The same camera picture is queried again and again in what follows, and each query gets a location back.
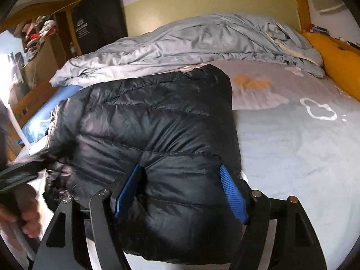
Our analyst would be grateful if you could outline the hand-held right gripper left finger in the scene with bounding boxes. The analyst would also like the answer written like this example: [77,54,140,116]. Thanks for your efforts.
[32,163,145,270]

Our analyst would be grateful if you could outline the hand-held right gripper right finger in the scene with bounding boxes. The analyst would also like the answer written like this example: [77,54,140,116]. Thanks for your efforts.
[219,164,328,270]

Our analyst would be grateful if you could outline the black puffer jacket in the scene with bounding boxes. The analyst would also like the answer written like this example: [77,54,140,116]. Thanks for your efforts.
[42,64,244,265]

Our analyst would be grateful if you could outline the person's left hand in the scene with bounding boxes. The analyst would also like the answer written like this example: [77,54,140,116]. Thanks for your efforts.
[0,199,41,238]

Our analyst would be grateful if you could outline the blue pillow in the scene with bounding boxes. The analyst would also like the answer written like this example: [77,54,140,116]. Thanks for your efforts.
[21,86,81,141]

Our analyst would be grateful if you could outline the cardboard box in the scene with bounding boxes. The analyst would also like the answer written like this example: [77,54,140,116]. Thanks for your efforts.
[24,35,66,88]

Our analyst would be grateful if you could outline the pile of plush toys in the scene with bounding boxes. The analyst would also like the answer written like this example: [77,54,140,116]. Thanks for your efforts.
[21,15,57,48]

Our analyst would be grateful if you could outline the grey duvet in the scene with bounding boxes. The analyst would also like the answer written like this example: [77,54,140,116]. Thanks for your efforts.
[49,13,325,88]

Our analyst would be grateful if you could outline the orange pillow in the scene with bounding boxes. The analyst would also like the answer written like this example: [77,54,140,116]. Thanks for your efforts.
[302,31,360,102]

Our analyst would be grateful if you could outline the black garment bag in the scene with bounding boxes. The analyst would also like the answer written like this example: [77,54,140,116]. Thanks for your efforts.
[70,0,128,55]

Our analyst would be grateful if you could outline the row of small trinkets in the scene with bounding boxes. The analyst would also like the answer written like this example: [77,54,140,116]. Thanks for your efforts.
[309,25,360,47]

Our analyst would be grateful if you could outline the green headboard panel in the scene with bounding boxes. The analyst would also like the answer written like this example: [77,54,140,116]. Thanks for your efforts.
[124,0,301,37]

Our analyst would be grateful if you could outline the wooden bed frame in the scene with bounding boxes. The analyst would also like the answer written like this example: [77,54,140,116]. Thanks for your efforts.
[0,0,360,158]

